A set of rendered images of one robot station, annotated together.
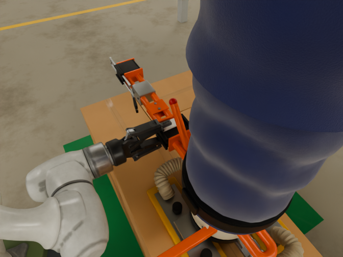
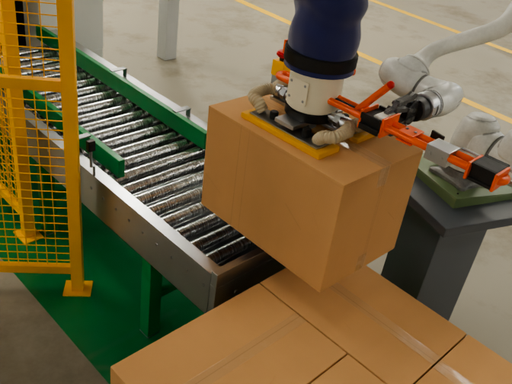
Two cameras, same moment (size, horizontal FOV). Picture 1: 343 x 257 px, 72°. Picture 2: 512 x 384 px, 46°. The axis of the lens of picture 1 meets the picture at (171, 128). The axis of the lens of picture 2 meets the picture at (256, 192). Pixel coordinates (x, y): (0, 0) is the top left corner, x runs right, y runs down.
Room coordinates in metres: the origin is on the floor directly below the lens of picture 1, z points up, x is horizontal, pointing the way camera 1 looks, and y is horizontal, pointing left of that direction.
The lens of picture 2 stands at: (1.89, -0.84, 1.93)
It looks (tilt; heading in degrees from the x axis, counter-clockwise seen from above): 33 degrees down; 161
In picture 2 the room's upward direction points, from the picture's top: 9 degrees clockwise
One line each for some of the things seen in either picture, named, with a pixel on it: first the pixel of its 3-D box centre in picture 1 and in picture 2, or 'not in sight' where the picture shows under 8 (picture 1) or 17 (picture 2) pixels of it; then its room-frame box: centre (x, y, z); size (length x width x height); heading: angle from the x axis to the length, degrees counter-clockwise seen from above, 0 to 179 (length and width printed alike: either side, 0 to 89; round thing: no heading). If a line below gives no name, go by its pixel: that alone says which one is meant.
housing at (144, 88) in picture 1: (144, 92); (441, 152); (0.66, 0.10, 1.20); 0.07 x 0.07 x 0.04; 30
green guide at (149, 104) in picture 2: not in sight; (116, 77); (-1.19, -0.66, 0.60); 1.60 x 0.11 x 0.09; 30
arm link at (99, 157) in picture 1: (99, 159); (425, 105); (0.37, 0.20, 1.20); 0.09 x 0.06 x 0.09; 30
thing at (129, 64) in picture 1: (129, 71); (486, 173); (0.78, 0.16, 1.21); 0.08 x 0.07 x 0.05; 30
